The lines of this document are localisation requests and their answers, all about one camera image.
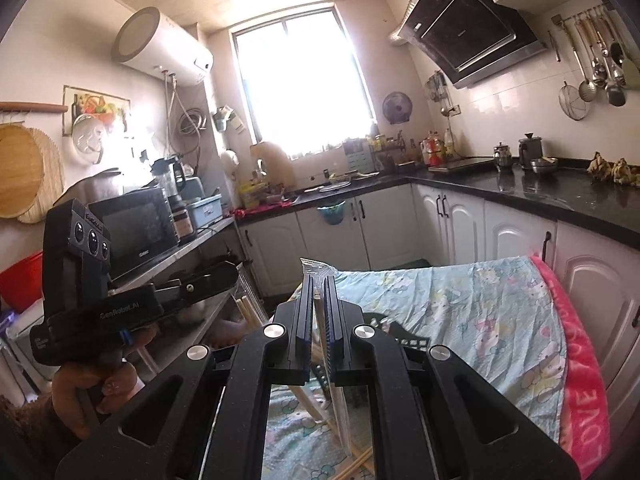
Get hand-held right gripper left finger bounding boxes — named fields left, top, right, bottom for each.
left=55, top=272, right=316, bottom=480

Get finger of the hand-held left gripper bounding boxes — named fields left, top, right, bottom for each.
left=157, top=260, right=240, bottom=311

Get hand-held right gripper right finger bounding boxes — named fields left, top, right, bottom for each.
left=322, top=275, right=583, bottom=480

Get plastic chopstick pair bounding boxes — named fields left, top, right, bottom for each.
left=234, top=260, right=266, bottom=333
left=299, top=257, right=353, bottom=461

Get pile of wooden chopsticks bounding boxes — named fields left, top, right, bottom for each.
left=287, top=382, right=376, bottom=480

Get dark green chopstick holder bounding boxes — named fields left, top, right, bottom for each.
left=361, top=311, right=432, bottom=358

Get person's left forearm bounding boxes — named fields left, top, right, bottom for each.
left=0, top=395, right=76, bottom=480

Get person's left hand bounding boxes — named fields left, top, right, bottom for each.
left=52, top=324, right=162, bottom=441

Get metal shelf rack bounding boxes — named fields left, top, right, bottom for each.
left=107, top=215, right=261, bottom=361

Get red plastic basin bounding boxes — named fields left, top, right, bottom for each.
left=0, top=251, right=45, bottom=313

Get light blue plastic box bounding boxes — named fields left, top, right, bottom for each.
left=189, top=195, right=223, bottom=226

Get black microwave oven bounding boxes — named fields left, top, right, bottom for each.
left=87, top=186, right=180, bottom=281

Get black blender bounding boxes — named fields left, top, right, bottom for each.
left=150, top=155, right=197, bottom=243

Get round bamboo tray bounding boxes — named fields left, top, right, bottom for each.
left=0, top=124, right=66, bottom=225

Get blue hanging bin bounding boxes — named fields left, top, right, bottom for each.
left=318, top=201, right=347, bottom=226

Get printed cartoon blanket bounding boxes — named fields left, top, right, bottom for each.
left=262, top=255, right=568, bottom=480

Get beige cutting board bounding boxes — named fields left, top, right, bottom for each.
left=250, top=141, right=296, bottom=193

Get white round plastic cover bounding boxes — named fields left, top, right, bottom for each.
left=72, top=112, right=110, bottom=166

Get wooden rolling pin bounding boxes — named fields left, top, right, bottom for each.
left=0, top=101, right=68, bottom=113

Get small blue drawer organizer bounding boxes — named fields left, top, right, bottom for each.
left=342, top=140, right=375, bottom=176

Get dark spice rack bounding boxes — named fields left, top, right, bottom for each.
left=370, top=132, right=408, bottom=168

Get cluster of oil bottles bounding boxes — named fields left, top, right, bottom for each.
left=419, top=127, right=458, bottom=166

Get black induction cooktop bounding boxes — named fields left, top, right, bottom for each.
left=427, top=156, right=496, bottom=173

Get bright kitchen window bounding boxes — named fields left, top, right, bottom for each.
left=231, top=4, right=376, bottom=158

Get white water heater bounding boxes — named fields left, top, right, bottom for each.
left=111, top=6, right=215, bottom=86

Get small metal kettle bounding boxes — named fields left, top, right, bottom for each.
left=492, top=141, right=515, bottom=170

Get pink lettered towel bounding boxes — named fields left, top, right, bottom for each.
left=530, top=255, right=612, bottom=480

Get black kitchen countertop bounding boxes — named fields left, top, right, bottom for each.
left=235, top=157, right=640, bottom=246

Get dark lidded pot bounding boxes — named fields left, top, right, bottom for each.
left=518, top=132, right=545, bottom=170

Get black range hood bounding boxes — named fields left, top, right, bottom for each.
left=389, top=0, right=548, bottom=90

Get brown ginger roots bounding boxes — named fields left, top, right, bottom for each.
left=587, top=151, right=640, bottom=186

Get row of hanging kitchen tools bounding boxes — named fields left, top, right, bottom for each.
left=550, top=0, right=640, bottom=108

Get coiled grey hose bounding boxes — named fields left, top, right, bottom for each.
left=177, top=110, right=208, bottom=136

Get wall-mounted caddy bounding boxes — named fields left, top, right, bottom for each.
left=214, top=105, right=246, bottom=133

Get fruit wall poster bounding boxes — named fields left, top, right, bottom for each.
left=62, top=85, right=132, bottom=137

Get dark round wall fan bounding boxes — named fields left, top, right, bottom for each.
left=382, top=91, right=414, bottom=125

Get wall rack of small tools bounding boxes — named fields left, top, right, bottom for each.
left=425, top=72, right=448, bottom=101

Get hanging wire strainer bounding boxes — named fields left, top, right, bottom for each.
left=558, top=81, right=590, bottom=121

